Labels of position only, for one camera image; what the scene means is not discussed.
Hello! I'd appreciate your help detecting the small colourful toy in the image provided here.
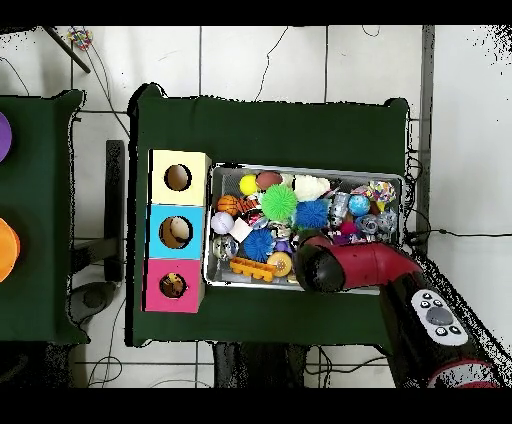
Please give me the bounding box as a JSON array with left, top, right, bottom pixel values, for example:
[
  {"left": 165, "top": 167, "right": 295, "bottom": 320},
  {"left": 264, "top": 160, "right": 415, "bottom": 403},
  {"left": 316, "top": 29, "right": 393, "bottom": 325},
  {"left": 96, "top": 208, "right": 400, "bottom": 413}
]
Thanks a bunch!
[{"left": 65, "top": 27, "right": 95, "bottom": 51}]

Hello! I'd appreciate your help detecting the silver mesh bin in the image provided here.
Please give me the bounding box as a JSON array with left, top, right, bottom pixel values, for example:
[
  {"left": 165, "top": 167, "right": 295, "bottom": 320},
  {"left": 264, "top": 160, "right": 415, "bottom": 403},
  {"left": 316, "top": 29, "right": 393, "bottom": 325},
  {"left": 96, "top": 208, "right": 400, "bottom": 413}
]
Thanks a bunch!
[{"left": 202, "top": 162, "right": 405, "bottom": 296}]

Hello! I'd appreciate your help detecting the orange round bowl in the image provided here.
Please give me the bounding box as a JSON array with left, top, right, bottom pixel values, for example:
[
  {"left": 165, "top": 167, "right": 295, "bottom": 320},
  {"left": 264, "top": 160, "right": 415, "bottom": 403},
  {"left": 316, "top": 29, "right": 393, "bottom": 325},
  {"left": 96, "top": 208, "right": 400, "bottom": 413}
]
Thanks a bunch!
[{"left": 0, "top": 217, "right": 21, "bottom": 283}]

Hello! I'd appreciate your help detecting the white baseball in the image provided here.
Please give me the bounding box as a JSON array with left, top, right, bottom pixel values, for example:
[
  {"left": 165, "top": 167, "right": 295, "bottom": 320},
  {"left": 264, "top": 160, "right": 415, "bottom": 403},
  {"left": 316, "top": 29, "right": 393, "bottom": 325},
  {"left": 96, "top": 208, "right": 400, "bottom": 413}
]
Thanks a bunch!
[{"left": 210, "top": 211, "right": 236, "bottom": 236}]

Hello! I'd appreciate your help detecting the black upright panel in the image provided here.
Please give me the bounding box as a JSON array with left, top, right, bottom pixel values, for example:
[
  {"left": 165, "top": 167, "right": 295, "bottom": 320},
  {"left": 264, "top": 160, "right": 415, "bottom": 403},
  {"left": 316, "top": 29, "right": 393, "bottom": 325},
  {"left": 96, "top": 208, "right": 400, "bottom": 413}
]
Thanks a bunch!
[{"left": 104, "top": 139, "right": 126, "bottom": 283}]

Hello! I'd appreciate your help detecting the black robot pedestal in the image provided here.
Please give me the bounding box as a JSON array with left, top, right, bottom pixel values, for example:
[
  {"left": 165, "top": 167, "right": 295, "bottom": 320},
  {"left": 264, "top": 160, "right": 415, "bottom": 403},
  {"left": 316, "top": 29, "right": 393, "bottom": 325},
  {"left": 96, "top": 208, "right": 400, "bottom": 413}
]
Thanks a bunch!
[{"left": 212, "top": 342, "right": 309, "bottom": 388}]

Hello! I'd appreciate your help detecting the brown football toy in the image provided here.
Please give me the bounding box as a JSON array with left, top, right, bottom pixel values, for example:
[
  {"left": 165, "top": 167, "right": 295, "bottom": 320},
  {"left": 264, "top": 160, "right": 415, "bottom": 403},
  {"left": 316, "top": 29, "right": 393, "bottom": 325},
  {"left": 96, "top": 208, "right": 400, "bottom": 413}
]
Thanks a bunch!
[{"left": 255, "top": 170, "right": 284, "bottom": 191}]

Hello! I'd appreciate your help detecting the small blue spiky ball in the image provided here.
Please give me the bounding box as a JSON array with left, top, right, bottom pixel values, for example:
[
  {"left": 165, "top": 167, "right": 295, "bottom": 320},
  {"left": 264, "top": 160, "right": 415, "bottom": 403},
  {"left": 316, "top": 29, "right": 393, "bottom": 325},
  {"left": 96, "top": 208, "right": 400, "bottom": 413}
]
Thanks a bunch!
[{"left": 242, "top": 227, "right": 275, "bottom": 263}]

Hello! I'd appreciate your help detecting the orange basketball toy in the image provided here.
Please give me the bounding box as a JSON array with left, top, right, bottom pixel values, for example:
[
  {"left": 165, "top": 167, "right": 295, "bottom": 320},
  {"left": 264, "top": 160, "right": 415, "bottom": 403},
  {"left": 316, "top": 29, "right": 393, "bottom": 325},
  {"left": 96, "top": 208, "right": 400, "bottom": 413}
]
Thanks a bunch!
[{"left": 216, "top": 194, "right": 240, "bottom": 217}]

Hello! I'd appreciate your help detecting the green spiky rubber ball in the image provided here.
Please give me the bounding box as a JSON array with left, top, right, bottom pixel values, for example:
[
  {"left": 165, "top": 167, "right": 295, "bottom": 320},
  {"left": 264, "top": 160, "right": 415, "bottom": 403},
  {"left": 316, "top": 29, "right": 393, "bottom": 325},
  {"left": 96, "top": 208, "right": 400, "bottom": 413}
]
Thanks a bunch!
[{"left": 260, "top": 183, "right": 299, "bottom": 222}]

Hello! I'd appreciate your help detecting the wooden three-hole box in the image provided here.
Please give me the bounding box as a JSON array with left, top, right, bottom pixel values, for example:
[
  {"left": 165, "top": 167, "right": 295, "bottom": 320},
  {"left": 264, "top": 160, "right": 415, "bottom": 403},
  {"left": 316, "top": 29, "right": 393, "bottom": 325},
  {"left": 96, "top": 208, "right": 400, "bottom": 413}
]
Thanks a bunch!
[{"left": 141, "top": 149, "right": 212, "bottom": 314}]

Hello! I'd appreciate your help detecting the yellow smooth ball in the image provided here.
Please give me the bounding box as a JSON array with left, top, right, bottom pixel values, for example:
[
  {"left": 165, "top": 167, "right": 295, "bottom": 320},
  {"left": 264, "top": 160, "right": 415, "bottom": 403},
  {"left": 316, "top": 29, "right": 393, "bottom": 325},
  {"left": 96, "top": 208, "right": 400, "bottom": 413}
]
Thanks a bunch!
[{"left": 238, "top": 173, "right": 259, "bottom": 196}]

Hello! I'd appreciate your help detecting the dark green tablecloth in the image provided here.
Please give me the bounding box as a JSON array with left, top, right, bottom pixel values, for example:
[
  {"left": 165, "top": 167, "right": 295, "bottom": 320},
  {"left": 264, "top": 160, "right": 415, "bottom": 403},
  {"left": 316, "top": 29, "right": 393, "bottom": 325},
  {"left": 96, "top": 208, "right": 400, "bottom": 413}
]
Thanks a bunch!
[{"left": 125, "top": 82, "right": 411, "bottom": 357}]

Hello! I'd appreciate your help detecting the purple round bowl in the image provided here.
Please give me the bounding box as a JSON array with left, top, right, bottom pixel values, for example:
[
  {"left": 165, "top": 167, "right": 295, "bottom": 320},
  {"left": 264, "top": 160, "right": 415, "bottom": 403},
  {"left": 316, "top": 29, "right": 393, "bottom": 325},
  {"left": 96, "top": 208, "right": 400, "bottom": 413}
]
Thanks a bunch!
[{"left": 0, "top": 111, "right": 13, "bottom": 163}]

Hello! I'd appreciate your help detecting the cream knitted cloth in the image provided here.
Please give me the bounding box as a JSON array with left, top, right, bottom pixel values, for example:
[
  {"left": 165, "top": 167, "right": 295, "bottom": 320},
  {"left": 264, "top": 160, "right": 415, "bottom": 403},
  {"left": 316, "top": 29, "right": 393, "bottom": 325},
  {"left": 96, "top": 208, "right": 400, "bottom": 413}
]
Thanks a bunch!
[{"left": 292, "top": 174, "right": 332, "bottom": 202}]

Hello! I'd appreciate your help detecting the blue spiky rubber ball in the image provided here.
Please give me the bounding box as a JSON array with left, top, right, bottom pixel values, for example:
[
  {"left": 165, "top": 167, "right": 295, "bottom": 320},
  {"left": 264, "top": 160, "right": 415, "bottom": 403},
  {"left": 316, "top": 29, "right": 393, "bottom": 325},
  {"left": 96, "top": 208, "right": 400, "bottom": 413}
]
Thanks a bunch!
[{"left": 294, "top": 198, "right": 331, "bottom": 230}]

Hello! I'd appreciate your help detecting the small plush monkey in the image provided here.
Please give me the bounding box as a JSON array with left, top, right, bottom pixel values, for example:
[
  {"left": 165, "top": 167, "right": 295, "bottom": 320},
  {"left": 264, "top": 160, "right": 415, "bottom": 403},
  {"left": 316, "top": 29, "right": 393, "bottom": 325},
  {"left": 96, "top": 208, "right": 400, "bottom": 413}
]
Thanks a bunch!
[{"left": 163, "top": 272, "right": 186, "bottom": 297}]

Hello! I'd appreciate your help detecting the green cloth side table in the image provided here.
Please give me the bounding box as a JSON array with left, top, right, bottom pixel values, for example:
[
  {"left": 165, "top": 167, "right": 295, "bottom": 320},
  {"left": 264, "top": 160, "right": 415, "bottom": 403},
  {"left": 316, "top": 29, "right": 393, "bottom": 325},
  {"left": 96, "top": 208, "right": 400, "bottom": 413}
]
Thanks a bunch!
[{"left": 0, "top": 89, "right": 90, "bottom": 346}]

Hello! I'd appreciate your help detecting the black slanted rod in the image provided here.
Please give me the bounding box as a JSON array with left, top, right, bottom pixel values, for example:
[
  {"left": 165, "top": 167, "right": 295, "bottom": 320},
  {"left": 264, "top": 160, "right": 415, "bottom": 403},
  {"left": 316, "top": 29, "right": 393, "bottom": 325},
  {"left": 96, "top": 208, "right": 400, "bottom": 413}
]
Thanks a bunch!
[{"left": 41, "top": 25, "right": 92, "bottom": 74}]

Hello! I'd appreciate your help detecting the black power cable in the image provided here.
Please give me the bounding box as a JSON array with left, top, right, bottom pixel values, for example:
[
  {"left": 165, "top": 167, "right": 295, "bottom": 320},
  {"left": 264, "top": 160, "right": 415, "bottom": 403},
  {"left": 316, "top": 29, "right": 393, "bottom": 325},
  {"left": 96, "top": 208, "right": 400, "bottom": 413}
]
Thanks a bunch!
[{"left": 403, "top": 227, "right": 512, "bottom": 246}]

